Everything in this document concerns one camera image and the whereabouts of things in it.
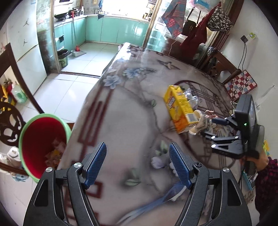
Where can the red mop with dustpan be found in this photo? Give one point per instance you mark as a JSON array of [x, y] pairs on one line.
[[76, 52]]

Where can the yellow white medicine box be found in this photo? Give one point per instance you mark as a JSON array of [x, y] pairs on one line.
[[53, 158]]

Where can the black wok on stove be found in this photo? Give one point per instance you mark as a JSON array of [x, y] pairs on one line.
[[61, 16]]

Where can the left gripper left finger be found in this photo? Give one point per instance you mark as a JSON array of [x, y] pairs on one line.
[[46, 204]]

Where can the black white patterned bag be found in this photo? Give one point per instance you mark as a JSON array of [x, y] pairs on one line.
[[219, 21]]

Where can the dark red hanging garment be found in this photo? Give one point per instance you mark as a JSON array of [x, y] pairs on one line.
[[199, 35]]

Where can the red bin with green rim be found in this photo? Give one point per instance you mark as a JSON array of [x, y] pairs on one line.
[[36, 140]]

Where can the dark wooden chair by wall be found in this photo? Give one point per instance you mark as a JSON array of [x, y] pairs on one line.
[[218, 67]]

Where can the yellow juice carton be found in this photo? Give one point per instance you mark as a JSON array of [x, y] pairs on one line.
[[179, 109]]

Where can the dark carved wooden chair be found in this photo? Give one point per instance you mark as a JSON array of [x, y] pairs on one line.
[[12, 122]]

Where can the plaid hanging cloth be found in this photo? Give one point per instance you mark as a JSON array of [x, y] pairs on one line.
[[174, 17]]

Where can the teal kitchen cabinets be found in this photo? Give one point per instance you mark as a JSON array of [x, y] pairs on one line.
[[111, 30]]

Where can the floral patterned tablecloth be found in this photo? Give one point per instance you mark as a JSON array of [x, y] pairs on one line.
[[125, 109]]

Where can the black kitchen trash bin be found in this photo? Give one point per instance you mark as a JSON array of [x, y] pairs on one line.
[[63, 58]]

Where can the plastic wrapper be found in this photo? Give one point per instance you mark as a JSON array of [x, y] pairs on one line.
[[193, 100]]

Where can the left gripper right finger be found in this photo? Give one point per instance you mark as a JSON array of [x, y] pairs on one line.
[[228, 204]]

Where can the person's right hand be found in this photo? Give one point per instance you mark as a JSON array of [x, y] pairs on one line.
[[260, 163]]

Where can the white refrigerator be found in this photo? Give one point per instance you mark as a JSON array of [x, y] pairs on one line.
[[20, 32]]

